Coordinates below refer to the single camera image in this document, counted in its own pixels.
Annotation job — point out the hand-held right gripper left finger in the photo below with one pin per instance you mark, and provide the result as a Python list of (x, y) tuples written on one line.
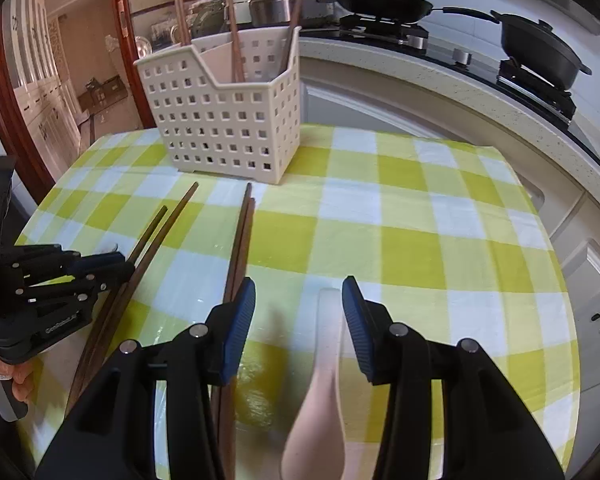
[(240, 330)]

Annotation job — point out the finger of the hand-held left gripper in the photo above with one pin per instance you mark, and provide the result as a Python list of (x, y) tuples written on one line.
[(105, 282), (105, 261)]

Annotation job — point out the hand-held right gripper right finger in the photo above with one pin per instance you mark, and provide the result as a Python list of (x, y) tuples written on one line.
[(357, 330)]

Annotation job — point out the white ceramic soup spoon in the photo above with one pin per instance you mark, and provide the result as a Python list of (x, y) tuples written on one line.
[(315, 420)]

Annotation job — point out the white perforated plastic basket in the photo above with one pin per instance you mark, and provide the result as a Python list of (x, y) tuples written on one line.
[(220, 125)]

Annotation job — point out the person's left hand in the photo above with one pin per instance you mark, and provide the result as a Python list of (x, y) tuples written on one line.
[(22, 385)]

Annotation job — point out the green checked tablecloth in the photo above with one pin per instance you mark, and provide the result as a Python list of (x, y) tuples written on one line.
[(405, 235)]

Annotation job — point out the white hallway cabinets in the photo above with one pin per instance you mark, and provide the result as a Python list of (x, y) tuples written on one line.
[(45, 110)]

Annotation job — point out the cardboard boxes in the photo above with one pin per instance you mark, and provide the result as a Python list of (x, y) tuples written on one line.
[(100, 92)]

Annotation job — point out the wooden glass sliding door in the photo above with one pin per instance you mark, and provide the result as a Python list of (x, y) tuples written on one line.
[(130, 60)]

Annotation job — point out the speckled kitchen countertop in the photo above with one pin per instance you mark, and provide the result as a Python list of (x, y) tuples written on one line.
[(430, 79)]

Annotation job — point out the black glass gas cooktop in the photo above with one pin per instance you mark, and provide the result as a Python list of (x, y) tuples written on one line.
[(480, 67)]

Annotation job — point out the silver stove knob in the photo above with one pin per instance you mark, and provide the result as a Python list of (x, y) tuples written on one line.
[(462, 57), (417, 43)]

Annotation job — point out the silver rice cooker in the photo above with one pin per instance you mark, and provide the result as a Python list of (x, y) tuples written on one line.
[(275, 7)]

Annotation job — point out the black frying pan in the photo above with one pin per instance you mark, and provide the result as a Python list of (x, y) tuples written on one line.
[(380, 2)]

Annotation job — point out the black pot with lid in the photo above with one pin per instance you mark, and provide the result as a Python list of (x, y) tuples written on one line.
[(535, 50)]

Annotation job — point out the red wooden door frame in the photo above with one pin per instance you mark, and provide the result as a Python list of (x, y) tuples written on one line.
[(20, 135)]

